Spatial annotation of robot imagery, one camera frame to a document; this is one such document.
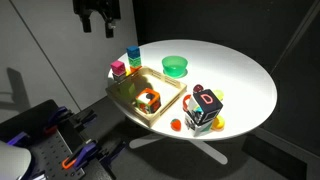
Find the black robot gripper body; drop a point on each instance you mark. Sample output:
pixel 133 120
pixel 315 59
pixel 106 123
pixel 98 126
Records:
pixel 98 6

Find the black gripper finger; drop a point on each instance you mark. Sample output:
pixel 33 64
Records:
pixel 86 24
pixel 110 29

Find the blue toy block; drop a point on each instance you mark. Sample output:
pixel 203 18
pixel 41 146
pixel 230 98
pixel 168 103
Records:
pixel 133 51

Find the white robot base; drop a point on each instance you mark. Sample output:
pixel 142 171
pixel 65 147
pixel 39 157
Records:
pixel 12 161

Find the pink toy block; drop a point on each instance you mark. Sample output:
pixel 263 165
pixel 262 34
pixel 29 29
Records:
pixel 118 67

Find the orange toy block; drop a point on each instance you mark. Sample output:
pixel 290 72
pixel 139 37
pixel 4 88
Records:
pixel 134 69

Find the grey toy block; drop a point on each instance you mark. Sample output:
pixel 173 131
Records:
pixel 118 76

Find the light green toy block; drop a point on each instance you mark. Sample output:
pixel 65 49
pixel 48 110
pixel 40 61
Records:
pixel 127 88

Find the wooden tray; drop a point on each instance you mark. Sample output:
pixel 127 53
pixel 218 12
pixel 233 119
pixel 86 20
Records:
pixel 166 100

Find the green plastic bowl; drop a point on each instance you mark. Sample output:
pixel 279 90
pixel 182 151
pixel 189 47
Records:
pixel 174 66

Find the orange soft fabric cube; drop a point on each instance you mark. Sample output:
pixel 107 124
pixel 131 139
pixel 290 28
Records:
pixel 148 100

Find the black clamp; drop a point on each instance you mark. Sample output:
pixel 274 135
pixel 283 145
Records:
pixel 83 117
pixel 111 150

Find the purple clamp red tip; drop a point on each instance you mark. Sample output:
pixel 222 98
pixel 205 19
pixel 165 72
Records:
pixel 57 116

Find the dark red toy ball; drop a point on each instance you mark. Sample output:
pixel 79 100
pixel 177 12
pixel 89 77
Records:
pixel 198 88

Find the black robot cart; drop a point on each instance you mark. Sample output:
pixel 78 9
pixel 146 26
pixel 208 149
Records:
pixel 33 120

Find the red toy strawberry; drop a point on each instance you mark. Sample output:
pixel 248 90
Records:
pixel 176 124

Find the black soft cube letter D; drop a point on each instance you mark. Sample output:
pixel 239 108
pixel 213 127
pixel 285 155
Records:
pixel 207 103

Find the yellow-green toy fruit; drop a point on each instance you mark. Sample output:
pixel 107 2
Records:
pixel 219 94

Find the purple clamp orange tip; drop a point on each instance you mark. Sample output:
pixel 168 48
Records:
pixel 80 155

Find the white patterned soft cube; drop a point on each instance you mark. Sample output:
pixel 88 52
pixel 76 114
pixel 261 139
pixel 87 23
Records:
pixel 196 126

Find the black perforated mounting board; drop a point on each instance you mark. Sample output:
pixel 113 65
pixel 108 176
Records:
pixel 55 156

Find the yellow toy fruit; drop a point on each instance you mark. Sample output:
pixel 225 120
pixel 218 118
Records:
pixel 218 123

